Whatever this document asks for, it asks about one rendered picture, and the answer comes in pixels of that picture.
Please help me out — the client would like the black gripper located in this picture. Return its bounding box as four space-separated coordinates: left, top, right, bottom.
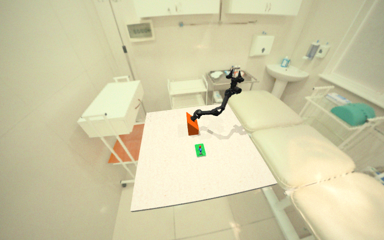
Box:
226 69 244 86

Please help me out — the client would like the green circuit board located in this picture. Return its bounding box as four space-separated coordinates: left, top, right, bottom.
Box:
195 143 206 157

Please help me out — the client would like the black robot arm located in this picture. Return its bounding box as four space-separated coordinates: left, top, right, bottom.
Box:
190 85 242 122

